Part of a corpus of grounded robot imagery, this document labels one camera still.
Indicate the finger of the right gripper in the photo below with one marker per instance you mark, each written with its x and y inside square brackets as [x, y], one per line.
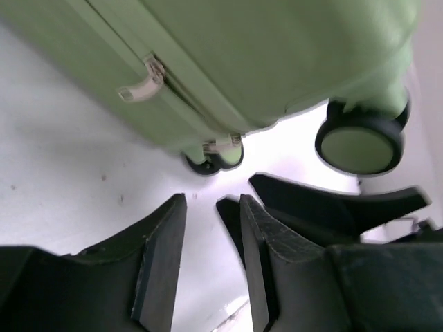
[229, 211]

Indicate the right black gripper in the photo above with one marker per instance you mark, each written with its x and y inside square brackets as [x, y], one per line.
[325, 216]

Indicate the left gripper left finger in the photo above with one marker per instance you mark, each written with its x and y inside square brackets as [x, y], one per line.
[127, 282]

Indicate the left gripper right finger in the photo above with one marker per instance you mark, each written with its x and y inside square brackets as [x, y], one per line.
[297, 285]

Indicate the green suitcase blue lining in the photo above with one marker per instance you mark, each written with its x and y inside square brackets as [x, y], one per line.
[195, 77]

